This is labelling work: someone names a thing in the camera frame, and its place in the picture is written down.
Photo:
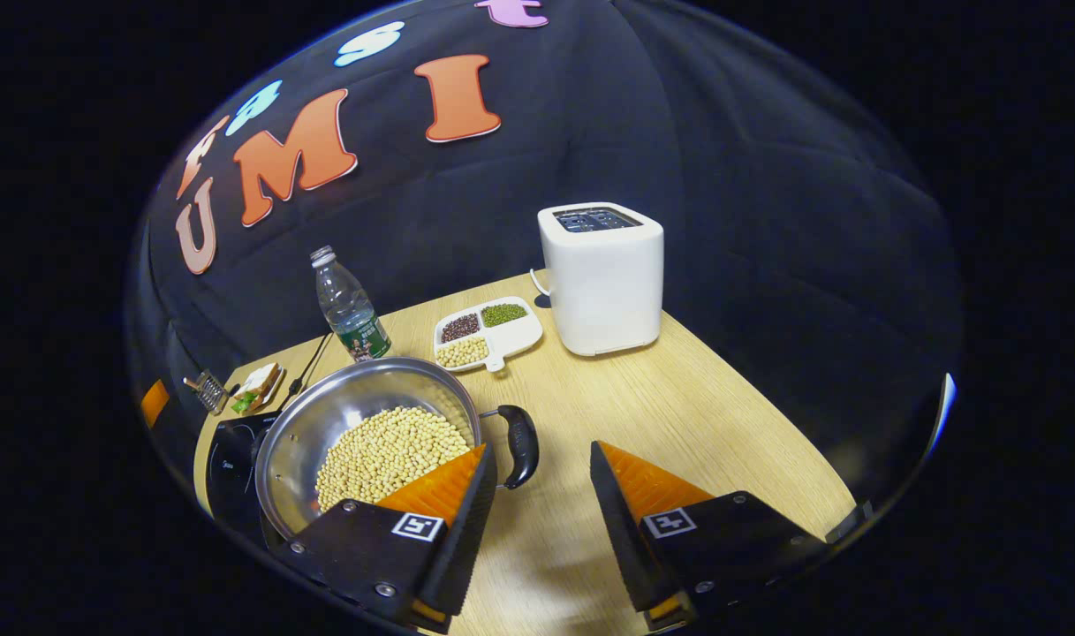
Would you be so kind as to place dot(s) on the white divided dish of beans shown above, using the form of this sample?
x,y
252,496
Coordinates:
x,y
502,331

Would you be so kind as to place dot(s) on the white toaster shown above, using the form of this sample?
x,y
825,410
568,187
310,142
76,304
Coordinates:
x,y
603,291

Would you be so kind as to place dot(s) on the dark grey table bracket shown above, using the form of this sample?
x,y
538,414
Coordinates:
x,y
848,521

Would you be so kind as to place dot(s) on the black backdrop cloth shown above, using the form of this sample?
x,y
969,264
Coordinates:
x,y
722,221

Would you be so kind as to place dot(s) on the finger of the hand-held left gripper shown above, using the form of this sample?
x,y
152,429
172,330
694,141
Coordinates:
x,y
155,404

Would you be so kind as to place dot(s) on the black induction cooktop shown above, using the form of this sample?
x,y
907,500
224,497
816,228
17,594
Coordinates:
x,y
232,468

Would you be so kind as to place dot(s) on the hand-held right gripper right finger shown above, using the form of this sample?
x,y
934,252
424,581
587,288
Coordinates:
x,y
621,530

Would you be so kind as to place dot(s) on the stainless steel pot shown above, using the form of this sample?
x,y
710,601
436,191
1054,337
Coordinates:
x,y
334,415

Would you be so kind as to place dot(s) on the clear plastic water bottle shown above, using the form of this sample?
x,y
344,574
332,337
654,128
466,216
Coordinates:
x,y
347,305

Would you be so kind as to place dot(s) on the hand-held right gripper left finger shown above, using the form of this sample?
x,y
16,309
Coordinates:
x,y
462,539

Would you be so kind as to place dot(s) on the pile of soybeans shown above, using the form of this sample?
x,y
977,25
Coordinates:
x,y
378,455

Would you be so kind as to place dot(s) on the small white plate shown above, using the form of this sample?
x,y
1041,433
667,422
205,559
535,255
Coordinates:
x,y
276,389

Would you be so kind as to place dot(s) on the sandwich with lettuce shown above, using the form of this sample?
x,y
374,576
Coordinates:
x,y
256,389

